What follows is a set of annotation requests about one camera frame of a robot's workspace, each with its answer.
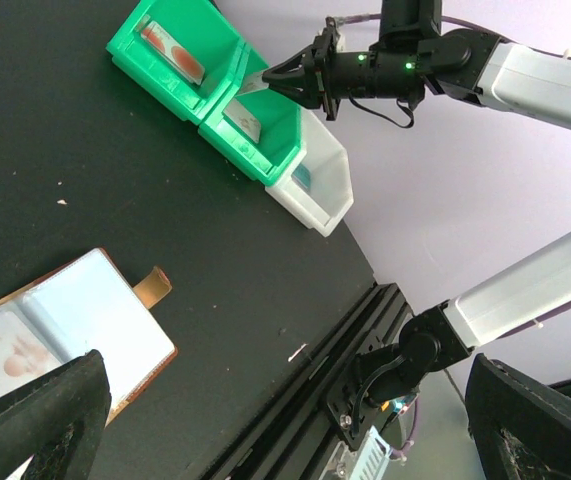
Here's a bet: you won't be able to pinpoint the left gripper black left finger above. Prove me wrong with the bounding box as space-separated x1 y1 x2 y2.
0 350 111 479

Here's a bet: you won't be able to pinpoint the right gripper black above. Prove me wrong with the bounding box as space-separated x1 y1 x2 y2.
262 17 378 121

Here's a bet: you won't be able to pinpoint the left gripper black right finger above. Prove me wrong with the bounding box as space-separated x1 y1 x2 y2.
465 354 571 479

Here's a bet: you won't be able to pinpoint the white card with magnetic stripe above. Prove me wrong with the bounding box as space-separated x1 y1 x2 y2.
236 70 269 97

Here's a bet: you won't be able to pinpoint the brown leather card holder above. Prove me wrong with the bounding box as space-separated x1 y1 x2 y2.
0 248 177 419

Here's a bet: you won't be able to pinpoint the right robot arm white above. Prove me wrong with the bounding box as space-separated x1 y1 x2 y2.
234 1 571 468

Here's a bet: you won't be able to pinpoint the white card in bin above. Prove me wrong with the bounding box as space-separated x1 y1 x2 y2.
224 98 262 143

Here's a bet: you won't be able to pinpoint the white card pink flowers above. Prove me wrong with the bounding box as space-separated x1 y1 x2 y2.
0 309 61 397

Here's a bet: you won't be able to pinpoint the teal card in bin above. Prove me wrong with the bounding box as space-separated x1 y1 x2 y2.
291 164 312 193

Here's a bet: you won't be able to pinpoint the red dotted card in bin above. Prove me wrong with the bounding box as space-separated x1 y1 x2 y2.
141 21 205 85

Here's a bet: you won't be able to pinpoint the green bin middle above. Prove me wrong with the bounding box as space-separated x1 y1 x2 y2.
198 45 302 186

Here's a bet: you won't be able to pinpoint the green bin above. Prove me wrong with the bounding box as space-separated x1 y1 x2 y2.
198 45 302 186
106 0 245 125

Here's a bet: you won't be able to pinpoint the white translucent bin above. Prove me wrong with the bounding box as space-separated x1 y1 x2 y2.
265 110 354 237

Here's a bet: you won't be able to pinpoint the green bin far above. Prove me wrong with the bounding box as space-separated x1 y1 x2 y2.
106 0 245 125

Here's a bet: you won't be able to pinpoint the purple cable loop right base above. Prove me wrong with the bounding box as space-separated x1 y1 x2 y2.
390 395 420 464

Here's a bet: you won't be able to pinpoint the white slotted cable duct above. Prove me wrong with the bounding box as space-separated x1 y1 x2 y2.
322 424 396 480

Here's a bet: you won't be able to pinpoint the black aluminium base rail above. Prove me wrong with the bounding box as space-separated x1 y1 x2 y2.
199 284 411 479

